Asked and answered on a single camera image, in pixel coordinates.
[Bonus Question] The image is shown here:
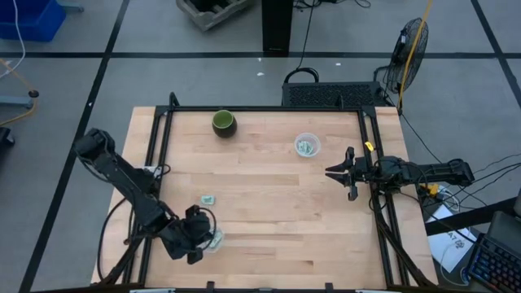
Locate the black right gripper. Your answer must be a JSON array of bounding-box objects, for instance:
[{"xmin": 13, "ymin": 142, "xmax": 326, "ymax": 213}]
[{"xmin": 325, "ymin": 146, "xmax": 378, "ymax": 201}]

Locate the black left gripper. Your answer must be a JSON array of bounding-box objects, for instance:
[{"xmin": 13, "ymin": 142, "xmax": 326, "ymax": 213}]
[{"xmin": 164, "ymin": 222, "xmax": 213, "ymax": 265}]

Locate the large blue bin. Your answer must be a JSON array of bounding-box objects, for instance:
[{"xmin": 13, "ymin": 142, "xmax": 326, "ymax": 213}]
[{"xmin": 0, "ymin": 0, "xmax": 68, "ymax": 42}]

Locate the clear plastic deli container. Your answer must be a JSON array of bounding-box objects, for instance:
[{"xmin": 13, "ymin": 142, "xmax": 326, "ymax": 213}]
[
  {"xmin": 293, "ymin": 132, "xmax": 322, "ymax": 159},
  {"xmin": 202, "ymin": 225, "xmax": 225, "ymax": 255}
]

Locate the black computer case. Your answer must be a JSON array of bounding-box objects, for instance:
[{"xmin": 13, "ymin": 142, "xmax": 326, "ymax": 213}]
[{"xmin": 281, "ymin": 81, "xmax": 386, "ymax": 108}]

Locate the dark green ceramic cup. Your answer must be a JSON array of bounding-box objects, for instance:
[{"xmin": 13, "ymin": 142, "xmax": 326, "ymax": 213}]
[{"xmin": 211, "ymin": 109, "xmax": 239, "ymax": 139}]

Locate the white paper sheet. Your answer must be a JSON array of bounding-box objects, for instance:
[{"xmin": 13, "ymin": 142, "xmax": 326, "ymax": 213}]
[{"xmin": 426, "ymin": 203, "xmax": 478, "ymax": 274}]

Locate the black floor fan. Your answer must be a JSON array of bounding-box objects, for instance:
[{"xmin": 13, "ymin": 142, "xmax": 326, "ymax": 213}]
[{"xmin": 383, "ymin": 17, "xmax": 430, "ymax": 95}]

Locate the backlit black keyboard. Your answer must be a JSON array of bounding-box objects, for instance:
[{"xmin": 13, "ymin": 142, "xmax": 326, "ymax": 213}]
[{"xmin": 466, "ymin": 234, "xmax": 521, "ymax": 293}]

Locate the grey wooden pallet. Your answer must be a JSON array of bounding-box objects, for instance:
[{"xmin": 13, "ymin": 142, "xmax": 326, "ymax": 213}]
[{"xmin": 175, "ymin": 0, "xmax": 254, "ymax": 33}]

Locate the grey cart leg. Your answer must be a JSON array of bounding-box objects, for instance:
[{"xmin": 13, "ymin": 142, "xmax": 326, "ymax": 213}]
[{"xmin": 0, "ymin": 90, "xmax": 41, "ymax": 110}]

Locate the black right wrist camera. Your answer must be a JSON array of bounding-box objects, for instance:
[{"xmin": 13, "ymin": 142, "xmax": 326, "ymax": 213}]
[{"xmin": 354, "ymin": 161, "xmax": 376, "ymax": 182}]

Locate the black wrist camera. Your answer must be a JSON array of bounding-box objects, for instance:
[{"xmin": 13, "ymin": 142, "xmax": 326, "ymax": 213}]
[
  {"xmin": 185, "ymin": 205, "xmax": 213, "ymax": 237},
  {"xmin": 354, "ymin": 161, "xmax": 376, "ymax": 182}
]

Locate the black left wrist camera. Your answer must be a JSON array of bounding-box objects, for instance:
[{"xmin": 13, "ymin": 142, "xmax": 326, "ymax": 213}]
[{"xmin": 185, "ymin": 205, "xmax": 213, "ymax": 237}]

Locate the black left camera cable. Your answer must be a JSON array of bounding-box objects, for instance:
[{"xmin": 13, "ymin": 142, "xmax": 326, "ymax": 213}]
[{"xmin": 198, "ymin": 206, "xmax": 218, "ymax": 242}]

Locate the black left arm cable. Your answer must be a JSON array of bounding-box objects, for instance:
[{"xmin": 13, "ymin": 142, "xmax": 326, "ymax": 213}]
[{"xmin": 95, "ymin": 195, "xmax": 138, "ymax": 282}]

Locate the yellow cable plug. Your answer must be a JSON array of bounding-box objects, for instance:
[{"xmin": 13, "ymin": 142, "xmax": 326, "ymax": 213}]
[{"xmin": 422, "ymin": 182, "xmax": 441, "ymax": 201}]

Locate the black table frame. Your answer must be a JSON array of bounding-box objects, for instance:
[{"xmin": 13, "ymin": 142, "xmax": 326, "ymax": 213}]
[{"xmin": 95, "ymin": 92, "xmax": 439, "ymax": 293}]

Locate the black computer power cable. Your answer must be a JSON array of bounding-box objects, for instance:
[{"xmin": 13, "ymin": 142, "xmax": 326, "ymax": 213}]
[{"xmin": 282, "ymin": 0, "xmax": 322, "ymax": 85}]

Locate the yellow hanging cable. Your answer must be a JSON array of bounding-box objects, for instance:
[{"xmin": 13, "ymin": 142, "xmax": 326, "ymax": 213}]
[{"xmin": 397, "ymin": 0, "xmax": 433, "ymax": 111}]

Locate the black floor cable bundle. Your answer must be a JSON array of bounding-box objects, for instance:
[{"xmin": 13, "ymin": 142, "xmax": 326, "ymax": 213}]
[{"xmin": 441, "ymin": 152, "xmax": 521, "ymax": 212}]

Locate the yellow floor cable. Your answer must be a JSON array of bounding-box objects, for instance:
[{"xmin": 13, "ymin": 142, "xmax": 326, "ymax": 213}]
[{"xmin": 0, "ymin": 58, "xmax": 38, "ymax": 128}]

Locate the white floor cable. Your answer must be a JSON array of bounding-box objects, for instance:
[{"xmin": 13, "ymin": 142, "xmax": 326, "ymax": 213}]
[{"xmin": 0, "ymin": 0, "xmax": 27, "ymax": 81}]

